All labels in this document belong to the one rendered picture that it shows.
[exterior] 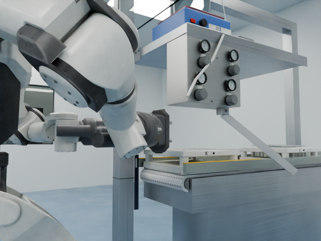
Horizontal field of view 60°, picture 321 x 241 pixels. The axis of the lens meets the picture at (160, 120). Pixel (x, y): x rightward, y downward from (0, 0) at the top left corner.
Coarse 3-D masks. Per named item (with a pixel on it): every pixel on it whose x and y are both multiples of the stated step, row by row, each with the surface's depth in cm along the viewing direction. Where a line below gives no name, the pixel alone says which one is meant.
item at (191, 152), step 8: (144, 152) 102; (152, 152) 97; (168, 152) 89; (176, 152) 85; (184, 152) 83; (192, 152) 84; (200, 152) 86; (208, 152) 88; (216, 152) 90; (224, 152) 91; (232, 152) 93
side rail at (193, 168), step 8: (248, 160) 95; (256, 160) 97; (264, 160) 99; (272, 160) 102; (288, 160) 107; (296, 160) 110; (304, 160) 113; (312, 160) 116; (320, 160) 119; (184, 168) 81; (192, 168) 81; (200, 168) 83; (208, 168) 84; (216, 168) 86; (224, 168) 88; (232, 168) 90; (240, 168) 92; (248, 168) 94; (256, 168) 96
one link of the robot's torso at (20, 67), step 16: (0, 48) 58; (16, 48) 59; (0, 64) 58; (16, 64) 60; (0, 80) 58; (16, 80) 62; (0, 96) 59; (16, 96) 63; (0, 112) 59; (16, 112) 63; (0, 128) 60; (16, 128) 64; (0, 144) 61
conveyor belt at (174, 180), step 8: (144, 168) 103; (264, 168) 102; (272, 168) 104; (280, 168) 107; (144, 176) 99; (152, 176) 95; (160, 176) 91; (168, 176) 88; (176, 176) 85; (184, 176) 82; (192, 176) 83; (200, 176) 85; (160, 184) 91; (168, 184) 87; (176, 184) 83
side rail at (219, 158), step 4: (320, 152) 171; (208, 156) 121; (212, 156) 123; (216, 156) 124; (220, 156) 125; (224, 156) 126; (228, 156) 128; (240, 156) 132; (140, 160) 103; (144, 160) 104; (156, 160) 107; (160, 160) 108; (212, 160) 122; (216, 160) 124; (220, 160) 125; (140, 164) 103
